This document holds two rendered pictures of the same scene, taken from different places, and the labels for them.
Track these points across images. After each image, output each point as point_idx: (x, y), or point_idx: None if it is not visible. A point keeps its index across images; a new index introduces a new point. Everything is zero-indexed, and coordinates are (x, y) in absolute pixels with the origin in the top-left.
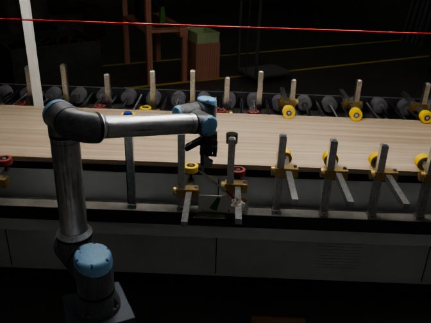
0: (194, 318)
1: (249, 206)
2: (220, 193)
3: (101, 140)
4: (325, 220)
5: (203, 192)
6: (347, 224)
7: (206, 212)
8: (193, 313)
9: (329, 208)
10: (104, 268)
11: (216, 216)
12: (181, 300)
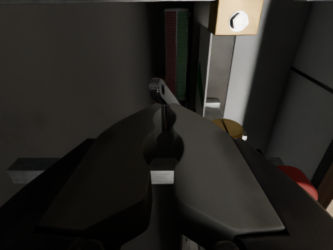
0: (173, 6)
1: (265, 134)
2: (306, 83)
3: None
4: (181, 234)
5: (325, 32)
6: (180, 245)
7: (195, 51)
8: (182, 3)
9: None
10: None
11: (172, 79)
12: None
